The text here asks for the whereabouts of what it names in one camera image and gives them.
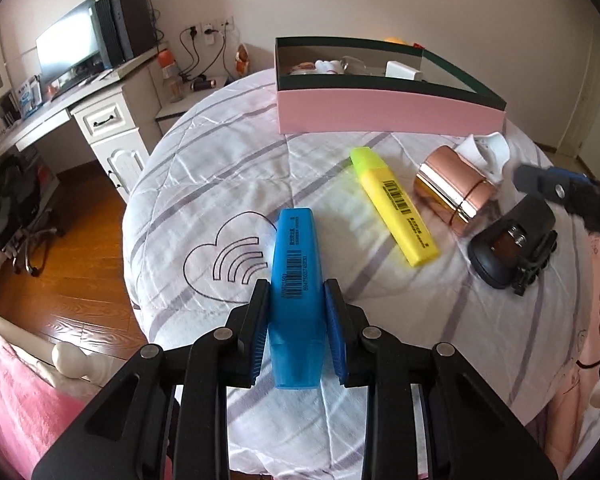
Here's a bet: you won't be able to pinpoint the pink blanket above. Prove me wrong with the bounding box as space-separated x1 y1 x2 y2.
0 319 182 480

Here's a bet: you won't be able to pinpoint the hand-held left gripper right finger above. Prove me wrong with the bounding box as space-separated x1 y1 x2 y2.
323 279 560 480

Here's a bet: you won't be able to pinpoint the black office chair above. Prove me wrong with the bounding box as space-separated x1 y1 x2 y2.
0 152 67 277

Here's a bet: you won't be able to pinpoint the black computer tower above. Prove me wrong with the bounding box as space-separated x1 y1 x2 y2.
94 0 157 69

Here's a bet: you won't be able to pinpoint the white wall sockets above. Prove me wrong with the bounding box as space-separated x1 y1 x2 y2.
187 18 236 36

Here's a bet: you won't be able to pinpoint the yellow highlighter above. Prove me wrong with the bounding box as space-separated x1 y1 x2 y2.
348 146 440 267

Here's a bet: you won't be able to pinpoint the black computer monitor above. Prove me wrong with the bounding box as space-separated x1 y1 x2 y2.
34 0 112 84

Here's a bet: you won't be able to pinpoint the white nightstand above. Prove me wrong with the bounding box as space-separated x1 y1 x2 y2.
154 74 232 137

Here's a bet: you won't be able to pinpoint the black phone holder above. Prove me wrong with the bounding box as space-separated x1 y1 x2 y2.
467 194 557 291

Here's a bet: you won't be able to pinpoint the pink storage box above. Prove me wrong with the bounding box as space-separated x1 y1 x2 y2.
273 36 509 136

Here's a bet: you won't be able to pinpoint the blue highlighter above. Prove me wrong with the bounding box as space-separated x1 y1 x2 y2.
265 207 326 390

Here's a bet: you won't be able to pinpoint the blue tissue box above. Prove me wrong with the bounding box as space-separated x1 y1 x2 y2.
17 75 44 111

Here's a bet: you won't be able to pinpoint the rose gold cylinder case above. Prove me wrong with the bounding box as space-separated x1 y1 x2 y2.
413 145 496 237

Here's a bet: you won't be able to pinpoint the white charger plug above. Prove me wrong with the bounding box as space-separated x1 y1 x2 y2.
384 61 427 82

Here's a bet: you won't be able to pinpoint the black power cable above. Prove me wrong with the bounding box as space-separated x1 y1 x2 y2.
179 27 230 78

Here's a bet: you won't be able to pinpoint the clear plastic case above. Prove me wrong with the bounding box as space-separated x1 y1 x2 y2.
341 56 376 75

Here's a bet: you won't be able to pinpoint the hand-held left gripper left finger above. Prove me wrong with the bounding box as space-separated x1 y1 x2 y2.
31 279 272 480

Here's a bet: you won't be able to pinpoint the white desk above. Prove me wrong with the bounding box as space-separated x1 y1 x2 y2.
0 52 164 162

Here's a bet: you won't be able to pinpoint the clear bottle with orange cap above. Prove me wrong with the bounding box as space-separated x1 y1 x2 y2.
158 49 184 104

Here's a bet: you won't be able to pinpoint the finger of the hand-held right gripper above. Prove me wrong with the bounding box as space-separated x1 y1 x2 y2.
513 162 600 237

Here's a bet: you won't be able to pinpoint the white bed post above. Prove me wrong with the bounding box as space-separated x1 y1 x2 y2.
0 304 107 392

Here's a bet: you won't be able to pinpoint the white drawer unit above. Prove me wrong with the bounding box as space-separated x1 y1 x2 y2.
71 80 164 204

